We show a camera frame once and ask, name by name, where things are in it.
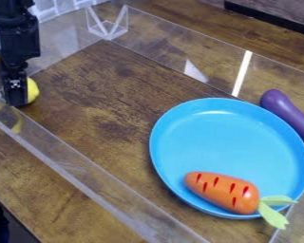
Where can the white patterned curtain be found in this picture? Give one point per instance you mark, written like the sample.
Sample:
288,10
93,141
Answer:
48,9

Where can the dark wooden furniture piece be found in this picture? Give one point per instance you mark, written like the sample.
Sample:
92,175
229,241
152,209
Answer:
283,13

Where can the blue plastic tray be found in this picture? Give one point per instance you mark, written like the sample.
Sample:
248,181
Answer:
231,138

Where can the clear acrylic front wall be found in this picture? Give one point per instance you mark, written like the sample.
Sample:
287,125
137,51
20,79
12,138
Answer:
150,222

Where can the clear acrylic wall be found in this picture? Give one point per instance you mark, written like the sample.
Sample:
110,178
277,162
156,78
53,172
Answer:
62,37
229,68
150,222

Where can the yellow toy lemon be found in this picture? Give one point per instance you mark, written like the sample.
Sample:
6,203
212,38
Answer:
32,90

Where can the clear acrylic left wall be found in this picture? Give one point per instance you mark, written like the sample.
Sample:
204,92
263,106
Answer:
62,37

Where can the orange toy carrot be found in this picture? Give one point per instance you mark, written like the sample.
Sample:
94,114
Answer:
237,196

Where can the clear acrylic back wall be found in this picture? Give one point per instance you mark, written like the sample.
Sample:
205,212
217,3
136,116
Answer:
229,68

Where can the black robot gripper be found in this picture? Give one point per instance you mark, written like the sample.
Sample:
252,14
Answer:
18,46

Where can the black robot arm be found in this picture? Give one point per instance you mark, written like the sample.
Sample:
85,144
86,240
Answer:
13,7

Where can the purple toy eggplant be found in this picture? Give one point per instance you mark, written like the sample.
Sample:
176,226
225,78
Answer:
276,102

